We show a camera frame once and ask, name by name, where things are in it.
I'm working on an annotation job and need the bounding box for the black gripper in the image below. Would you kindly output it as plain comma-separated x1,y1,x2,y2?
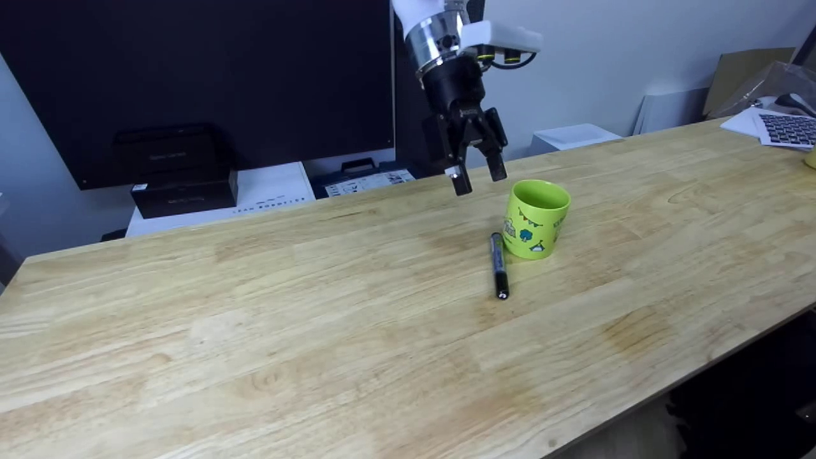
417,55,509,200

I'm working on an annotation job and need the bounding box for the black marker pen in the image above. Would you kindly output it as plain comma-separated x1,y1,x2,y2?
486,231,511,305

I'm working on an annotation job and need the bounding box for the yellow-green printed mug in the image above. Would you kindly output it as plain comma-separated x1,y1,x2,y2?
500,177,573,264

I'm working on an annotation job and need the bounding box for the black vertical panel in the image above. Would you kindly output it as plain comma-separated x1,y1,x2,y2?
392,16,491,180

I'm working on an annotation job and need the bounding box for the small white box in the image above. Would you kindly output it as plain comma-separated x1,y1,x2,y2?
531,122,625,157

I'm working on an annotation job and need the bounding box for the black case with white label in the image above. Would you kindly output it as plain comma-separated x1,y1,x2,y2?
306,157,417,201

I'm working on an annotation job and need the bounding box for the white leaning board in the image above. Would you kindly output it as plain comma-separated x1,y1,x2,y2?
633,80,719,139

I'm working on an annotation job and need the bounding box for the white flat carton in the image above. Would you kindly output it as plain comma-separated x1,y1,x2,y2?
124,161,318,240

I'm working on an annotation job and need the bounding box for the brown cardboard box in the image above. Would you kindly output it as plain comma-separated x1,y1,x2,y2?
699,47,801,122

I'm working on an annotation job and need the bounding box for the large black monitor screen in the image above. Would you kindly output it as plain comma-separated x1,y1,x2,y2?
0,0,398,192

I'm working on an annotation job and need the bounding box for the black rectangular box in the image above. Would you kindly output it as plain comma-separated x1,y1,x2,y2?
111,122,240,220

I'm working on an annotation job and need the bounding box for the checkerboard pattern paper sheet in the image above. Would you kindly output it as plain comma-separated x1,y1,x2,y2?
719,90,816,153

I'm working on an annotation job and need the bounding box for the black camera cable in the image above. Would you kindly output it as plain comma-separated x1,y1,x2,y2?
478,48,541,74

